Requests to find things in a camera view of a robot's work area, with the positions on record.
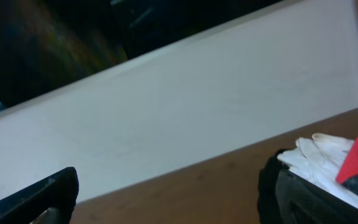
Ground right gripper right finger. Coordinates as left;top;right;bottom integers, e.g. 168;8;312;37
275;170;358;224

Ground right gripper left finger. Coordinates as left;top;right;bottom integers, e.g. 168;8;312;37
0;167;79;224

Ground white patterned garment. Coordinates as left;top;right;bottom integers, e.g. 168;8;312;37
277;133;358;209

